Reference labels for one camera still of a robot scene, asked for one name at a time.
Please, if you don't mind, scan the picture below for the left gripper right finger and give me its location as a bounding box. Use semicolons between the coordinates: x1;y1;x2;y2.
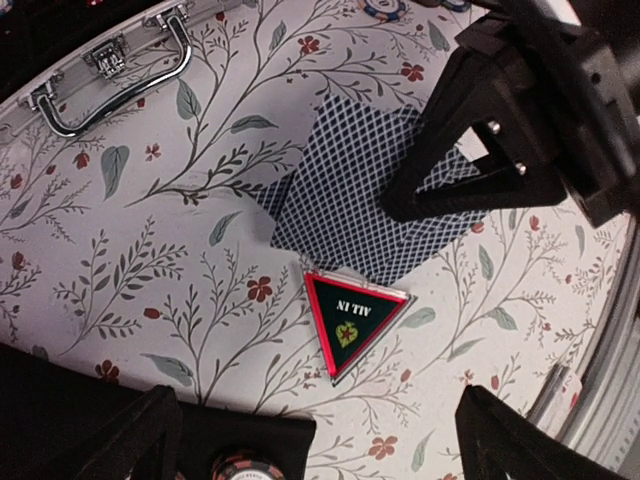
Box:
455;386;621;480

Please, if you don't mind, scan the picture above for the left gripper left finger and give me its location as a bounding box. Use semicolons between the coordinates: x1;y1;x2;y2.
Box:
117;386;182;479

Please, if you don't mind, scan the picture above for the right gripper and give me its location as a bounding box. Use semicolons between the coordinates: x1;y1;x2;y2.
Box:
380;1;639;226

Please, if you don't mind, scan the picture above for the dropped face up card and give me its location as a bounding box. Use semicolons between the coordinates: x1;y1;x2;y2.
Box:
535;365;583;438

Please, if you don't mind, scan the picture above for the red chip stack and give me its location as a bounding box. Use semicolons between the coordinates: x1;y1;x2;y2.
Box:
211;448;285;480

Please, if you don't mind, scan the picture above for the blue playing card deck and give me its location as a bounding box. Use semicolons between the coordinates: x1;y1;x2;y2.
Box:
255;95;486;286

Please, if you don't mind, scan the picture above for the black triangular token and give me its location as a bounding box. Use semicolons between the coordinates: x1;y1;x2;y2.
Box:
303;269;417;386

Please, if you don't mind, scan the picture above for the black poker mat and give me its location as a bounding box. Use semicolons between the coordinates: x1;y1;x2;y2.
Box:
1;346;316;479

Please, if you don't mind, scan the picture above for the aluminium poker case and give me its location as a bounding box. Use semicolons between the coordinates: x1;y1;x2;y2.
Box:
1;1;241;144

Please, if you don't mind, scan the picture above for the aluminium front rail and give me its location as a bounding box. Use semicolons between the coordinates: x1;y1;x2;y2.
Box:
524;214;640;476

